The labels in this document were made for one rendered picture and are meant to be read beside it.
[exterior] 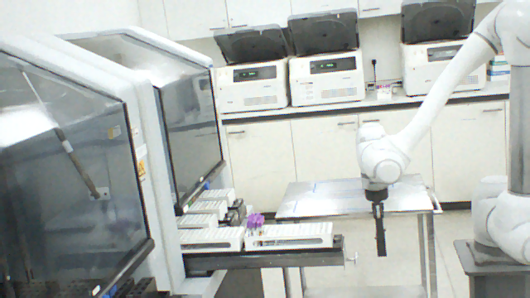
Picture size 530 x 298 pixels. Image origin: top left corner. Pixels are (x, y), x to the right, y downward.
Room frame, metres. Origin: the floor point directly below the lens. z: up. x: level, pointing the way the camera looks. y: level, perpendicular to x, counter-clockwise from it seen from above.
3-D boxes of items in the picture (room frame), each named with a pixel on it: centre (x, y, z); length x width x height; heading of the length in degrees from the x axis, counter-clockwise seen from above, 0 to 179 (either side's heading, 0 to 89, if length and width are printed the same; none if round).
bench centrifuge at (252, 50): (4.40, 0.00, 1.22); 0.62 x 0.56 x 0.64; 166
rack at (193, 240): (1.80, 0.27, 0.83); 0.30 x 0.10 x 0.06; 78
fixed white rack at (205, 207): (2.12, 0.34, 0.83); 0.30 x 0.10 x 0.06; 78
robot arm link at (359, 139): (1.66, -0.34, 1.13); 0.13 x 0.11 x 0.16; 178
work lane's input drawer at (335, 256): (1.76, 0.09, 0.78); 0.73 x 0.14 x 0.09; 78
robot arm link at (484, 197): (1.68, -0.75, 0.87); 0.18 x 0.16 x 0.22; 178
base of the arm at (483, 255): (1.71, -0.75, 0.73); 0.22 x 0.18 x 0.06; 168
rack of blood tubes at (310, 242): (1.73, -0.04, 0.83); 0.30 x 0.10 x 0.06; 78
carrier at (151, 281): (1.41, 0.39, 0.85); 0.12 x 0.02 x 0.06; 169
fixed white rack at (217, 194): (2.27, 0.31, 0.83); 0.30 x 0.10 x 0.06; 78
